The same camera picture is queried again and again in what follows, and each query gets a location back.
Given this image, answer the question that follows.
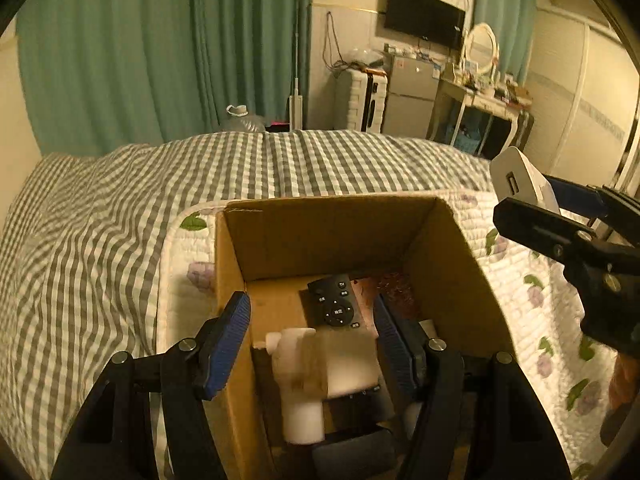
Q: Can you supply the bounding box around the grey mini fridge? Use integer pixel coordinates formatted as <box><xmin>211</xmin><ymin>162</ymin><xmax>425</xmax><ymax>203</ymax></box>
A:
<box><xmin>382</xmin><ymin>55</ymin><xmax>439</xmax><ymax>139</ymax></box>

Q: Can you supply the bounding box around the white suitcase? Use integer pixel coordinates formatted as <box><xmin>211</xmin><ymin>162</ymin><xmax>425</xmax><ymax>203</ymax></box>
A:
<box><xmin>334</xmin><ymin>68</ymin><xmax>387</xmax><ymax>134</ymax></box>

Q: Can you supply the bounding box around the floral quilted bed cover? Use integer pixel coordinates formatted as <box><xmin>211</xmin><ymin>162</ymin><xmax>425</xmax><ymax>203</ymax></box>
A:
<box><xmin>156</xmin><ymin>190</ymin><xmax>615</xmax><ymax>479</ymax></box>

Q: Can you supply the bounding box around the white oval vanity mirror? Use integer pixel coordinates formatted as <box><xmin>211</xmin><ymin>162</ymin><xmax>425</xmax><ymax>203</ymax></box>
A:
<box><xmin>460</xmin><ymin>23</ymin><xmax>499</xmax><ymax>76</ymax></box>

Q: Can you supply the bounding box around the open cardboard box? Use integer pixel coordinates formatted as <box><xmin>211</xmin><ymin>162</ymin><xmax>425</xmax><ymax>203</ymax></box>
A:
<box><xmin>215</xmin><ymin>194</ymin><xmax>514</xmax><ymax>479</ymax></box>

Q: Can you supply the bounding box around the white cylindrical electric device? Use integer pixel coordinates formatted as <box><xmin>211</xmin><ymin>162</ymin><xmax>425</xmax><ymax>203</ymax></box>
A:
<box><xmin>266</xmin><ymin>327</ymin><xmax>324</xmax><ymax>445</ymax></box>

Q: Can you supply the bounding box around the black wall television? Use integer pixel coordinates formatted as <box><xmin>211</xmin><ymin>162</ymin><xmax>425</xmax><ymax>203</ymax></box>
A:
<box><xmin>384</xmin><ymin>0</ymin><xmax>465</xmax><ymax>50</ymax></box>

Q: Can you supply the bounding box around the pink folding pocket tool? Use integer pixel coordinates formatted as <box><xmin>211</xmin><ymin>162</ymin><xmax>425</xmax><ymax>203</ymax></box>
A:
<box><xmin>352</xmin><ymin>271</ymin><xmax>421</xmax><ymax>327</ymax></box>

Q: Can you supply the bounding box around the white dressing table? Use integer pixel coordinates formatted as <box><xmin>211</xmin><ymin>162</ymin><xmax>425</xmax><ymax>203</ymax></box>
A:
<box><xmin>427</xmin><ymin>79</ymin><xmax>535</xmax><ymax>159</ymax></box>

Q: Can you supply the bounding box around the blue plastic basket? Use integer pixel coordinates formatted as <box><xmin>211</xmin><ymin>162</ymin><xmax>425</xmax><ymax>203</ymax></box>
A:
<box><xmin>444</xmin><ymin>122</ymin><xmax>482</xmax><ymax>154</ymax></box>

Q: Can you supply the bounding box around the clear water jug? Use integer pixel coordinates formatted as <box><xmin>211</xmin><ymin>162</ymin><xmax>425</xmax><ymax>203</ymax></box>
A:
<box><xmin>220</xmin><ymin>104</ymin><xmax>266</xmax><ymax>133</ymax></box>

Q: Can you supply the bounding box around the grey UGREEN power bank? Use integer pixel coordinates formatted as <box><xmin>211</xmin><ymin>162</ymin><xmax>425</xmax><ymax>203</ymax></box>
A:
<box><xmin>311</xmin><ymin>426</ymin><xmax>397</xmax><ymax>479</ymax></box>

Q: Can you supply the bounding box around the teal curtain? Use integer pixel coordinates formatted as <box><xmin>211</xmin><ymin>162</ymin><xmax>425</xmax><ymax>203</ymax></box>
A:
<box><xmin>473</xmin><ymin>0</ymin><xmax>537</xmax><ymax>86</ymax></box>
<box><xmin>16</xmin><ymin>0</ymin><xmax>310</xmax><ymax>156</ymax></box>

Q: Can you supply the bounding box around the black TV remote control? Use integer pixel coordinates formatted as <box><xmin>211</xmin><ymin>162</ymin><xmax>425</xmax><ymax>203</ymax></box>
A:
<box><xmin>306</xmin><ymin>274</ymin><xmax>394</xmax><ymax>422</ymax></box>

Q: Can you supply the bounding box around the white wall charger plug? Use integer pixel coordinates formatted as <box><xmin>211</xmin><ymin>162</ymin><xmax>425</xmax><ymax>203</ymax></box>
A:
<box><xmin>489</xmin><ymin>146</ymin><xmax>560</xmax><ymax>214</ymax></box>

